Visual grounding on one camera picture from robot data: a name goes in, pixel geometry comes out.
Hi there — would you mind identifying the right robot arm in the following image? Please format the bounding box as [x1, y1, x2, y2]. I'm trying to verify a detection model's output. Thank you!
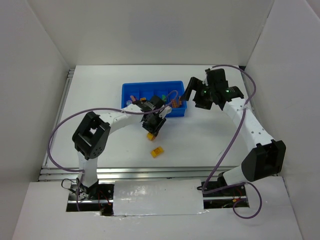
[181, 68, 286, 195]

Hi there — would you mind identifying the purple cable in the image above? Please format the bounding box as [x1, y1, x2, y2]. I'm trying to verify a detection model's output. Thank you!
[47, 89, 180, 212]
[201, 64, 263, 220]

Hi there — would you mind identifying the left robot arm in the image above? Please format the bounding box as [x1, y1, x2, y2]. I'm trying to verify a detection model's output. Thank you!
[72, 95, 172, 198]

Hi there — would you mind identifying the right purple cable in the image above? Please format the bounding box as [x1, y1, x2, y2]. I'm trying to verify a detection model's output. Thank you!
[201, 64, 263, 220]

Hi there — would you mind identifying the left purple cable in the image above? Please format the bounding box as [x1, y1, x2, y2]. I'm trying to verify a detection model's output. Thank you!
[47, 89, 180, 212]

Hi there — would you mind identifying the blue divided plastic bin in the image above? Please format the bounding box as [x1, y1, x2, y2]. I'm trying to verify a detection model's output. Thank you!
[121, 80, 188, 118]

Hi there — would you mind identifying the yellow lego brick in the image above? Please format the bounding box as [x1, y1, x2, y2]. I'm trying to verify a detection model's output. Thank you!
[146, 132, 156, 141]
[150, 146, 164, 158]

